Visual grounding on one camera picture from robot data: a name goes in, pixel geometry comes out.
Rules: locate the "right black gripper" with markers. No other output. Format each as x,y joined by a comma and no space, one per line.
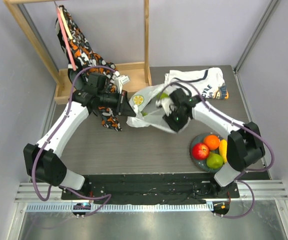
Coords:
172,120

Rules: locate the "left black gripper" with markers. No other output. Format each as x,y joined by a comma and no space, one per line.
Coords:
124,108

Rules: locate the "white plastic bag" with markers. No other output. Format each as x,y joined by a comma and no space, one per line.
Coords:
145,101

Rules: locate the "fake green apple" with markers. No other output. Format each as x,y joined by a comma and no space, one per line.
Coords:
162,95
214,161

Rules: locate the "fake red apple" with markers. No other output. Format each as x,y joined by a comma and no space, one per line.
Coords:
200,151

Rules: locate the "fake orange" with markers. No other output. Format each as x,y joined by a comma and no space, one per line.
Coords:
212,142

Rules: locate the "fake yellow lemon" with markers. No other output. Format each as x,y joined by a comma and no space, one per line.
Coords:
223,150

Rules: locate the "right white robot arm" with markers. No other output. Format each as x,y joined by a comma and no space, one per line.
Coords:
244,142

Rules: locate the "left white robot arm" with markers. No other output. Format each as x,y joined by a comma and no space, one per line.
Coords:
43,158

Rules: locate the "wooden clothes rack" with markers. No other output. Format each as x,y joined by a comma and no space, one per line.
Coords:
138,72

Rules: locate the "orange black patterned garment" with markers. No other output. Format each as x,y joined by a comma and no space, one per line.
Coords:
88,62

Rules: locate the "white printed t-shirt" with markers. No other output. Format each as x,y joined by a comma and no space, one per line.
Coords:
209,82

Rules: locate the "blue ceramic plate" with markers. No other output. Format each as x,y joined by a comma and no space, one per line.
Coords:
202,163

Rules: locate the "pink clothes hanger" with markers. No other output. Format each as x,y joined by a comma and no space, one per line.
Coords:
65,34

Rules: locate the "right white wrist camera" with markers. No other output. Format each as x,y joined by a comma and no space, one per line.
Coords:
167,104

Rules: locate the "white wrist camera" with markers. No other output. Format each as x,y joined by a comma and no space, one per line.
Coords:
167,104
120,81

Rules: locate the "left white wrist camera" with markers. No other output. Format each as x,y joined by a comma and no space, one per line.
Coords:
120,81

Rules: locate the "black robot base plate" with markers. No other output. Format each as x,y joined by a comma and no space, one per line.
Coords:
158,188

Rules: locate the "slotted cable duct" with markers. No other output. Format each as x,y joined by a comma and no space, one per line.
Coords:
80,207

